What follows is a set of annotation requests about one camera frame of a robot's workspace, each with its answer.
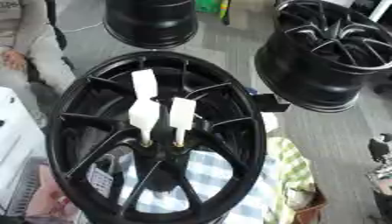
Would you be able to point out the white pin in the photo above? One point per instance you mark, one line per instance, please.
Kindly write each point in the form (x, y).
(182, 115)
(144, 84)
(143, 115)

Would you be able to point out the black wheel rim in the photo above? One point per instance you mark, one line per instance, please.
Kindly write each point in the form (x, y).
(150, 23)

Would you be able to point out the black spoked wheel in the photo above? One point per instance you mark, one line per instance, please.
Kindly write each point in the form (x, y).
(92, 122)

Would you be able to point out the black multi-spoke wheel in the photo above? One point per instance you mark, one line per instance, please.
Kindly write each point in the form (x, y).
(311, 73)

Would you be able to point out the green package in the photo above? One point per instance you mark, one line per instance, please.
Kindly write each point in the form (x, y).
(207, 5)

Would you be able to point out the brown cardboard box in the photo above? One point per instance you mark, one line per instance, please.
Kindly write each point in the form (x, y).
(309, 211)

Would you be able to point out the white plastic container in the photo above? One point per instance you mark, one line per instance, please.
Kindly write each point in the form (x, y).
(15, 140)

